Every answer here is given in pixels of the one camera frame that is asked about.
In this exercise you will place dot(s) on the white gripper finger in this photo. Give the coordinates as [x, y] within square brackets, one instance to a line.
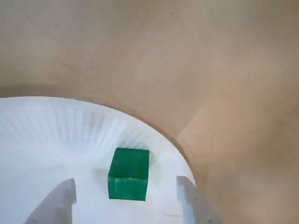
[56, 205]
[194, 210]

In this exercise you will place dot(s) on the green block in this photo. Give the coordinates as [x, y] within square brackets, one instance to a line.
[128, 173]

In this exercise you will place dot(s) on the white paper plate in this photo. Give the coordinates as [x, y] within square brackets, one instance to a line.
[46, 140]

